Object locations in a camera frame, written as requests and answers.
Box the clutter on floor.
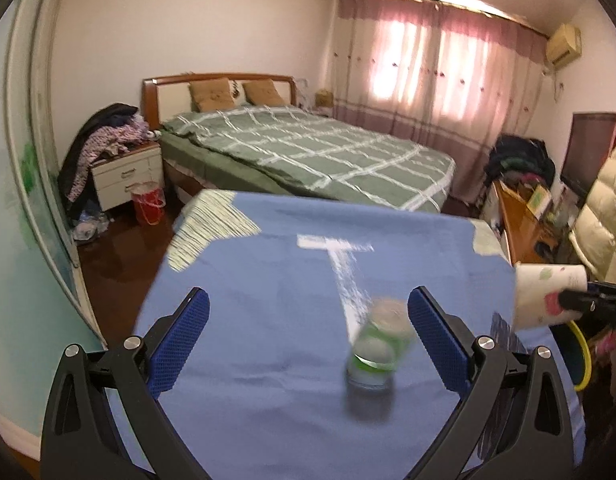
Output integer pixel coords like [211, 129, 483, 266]
[70, 210, 109, 243]

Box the purple floral garment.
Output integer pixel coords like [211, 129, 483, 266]
[78, 115, 159, 201]

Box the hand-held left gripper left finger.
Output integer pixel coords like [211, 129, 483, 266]
[40, 287, 211, 480]

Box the black television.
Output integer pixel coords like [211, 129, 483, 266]
[560, 112, 616, 198]

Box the green plaid duvet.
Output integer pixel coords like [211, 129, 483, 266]
[160, 105, 456, 212]

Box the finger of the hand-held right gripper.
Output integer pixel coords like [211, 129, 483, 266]
[558, 282, 616, 313]

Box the pink floral garment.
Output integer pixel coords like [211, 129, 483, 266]
[588, 330, 616, 361]

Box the wooden bed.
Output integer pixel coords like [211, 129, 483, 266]
[142, 74, 456, 213]

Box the clothes heap on cabinet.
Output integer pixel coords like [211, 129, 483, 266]
[58, 103, 139, 211]

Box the brown pillow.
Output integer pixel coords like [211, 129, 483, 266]
[243, 79, 283, 107]
[189, 77, 236, 112]

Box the green label bottle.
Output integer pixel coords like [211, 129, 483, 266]
[347, 297, 413, 391]

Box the cream down jacket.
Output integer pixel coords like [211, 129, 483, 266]
[570, 137, 616, 286]

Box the white paper cup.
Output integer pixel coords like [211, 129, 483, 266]
[512, 261, 588, 331]

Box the yellow rimmed bin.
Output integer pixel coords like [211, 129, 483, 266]
[568, 321, 592, 392]

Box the wall air conditioner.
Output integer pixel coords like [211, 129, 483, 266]
[545, 24, 582, 66]

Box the pile of dark clothes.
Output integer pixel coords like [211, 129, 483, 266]
[485, 134, 556, 196]

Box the red bucket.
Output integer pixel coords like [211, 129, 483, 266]
[131, 182, 166, 226]

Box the wooden desk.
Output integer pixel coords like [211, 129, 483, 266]
[492, 180, 558, 266]

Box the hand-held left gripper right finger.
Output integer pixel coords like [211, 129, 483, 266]
[407, 286, 574, 480]

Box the sliding wardrobe door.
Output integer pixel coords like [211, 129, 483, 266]
[0, 0, 109, 351]

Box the pink white curtain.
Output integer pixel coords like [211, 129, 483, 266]
[333, 0, 546, 206]

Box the blue star blanket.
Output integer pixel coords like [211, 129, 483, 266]
[110, 190, 586, 480]

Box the white nightstand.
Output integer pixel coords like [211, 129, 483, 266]
[91, 141, 165, 212]

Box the green white box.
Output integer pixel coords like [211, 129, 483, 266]
[526, 185, 553, 218]

